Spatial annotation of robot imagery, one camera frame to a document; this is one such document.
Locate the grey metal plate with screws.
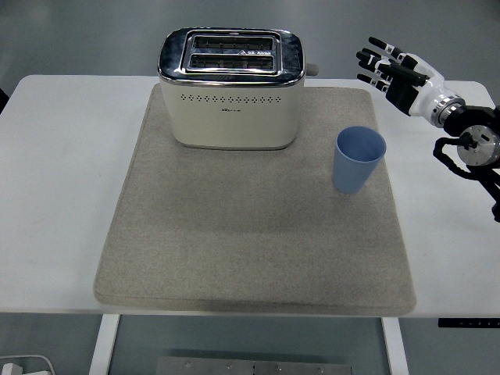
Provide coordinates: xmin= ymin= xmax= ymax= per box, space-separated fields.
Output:
xmin=155 ymin=355 xmax=355 ymax=375

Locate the white table leg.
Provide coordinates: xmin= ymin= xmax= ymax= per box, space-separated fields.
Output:
xmin=87 ymin=314 xmax=121 ymax=375
xmin=380 ymin=316 xmax=409 ymax=375

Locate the white power strip with cable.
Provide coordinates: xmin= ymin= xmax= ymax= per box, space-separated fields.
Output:
xmin=0 ymin=354 xmax=55 ymax=375

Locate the cream and chrome toaster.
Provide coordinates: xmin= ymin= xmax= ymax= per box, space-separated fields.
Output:
xmin=156 ymin=27 xmax=320 ymax=152

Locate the dark object beside table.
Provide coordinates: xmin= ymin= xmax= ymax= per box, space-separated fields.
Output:
xmin=0 ymin=80 xmax=12 ymax=114

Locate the beige fabric mat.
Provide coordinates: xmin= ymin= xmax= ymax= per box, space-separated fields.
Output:
xmin=92 ymin=84 xmax=417 ymax=315

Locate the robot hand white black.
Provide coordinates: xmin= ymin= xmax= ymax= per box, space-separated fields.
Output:
xmin=355 ymin=37 xmax=456 ymax=119

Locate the blue plastic cup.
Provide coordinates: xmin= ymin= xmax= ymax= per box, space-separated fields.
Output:
xmin=331 ymin=126 xmax=388 ymax=195

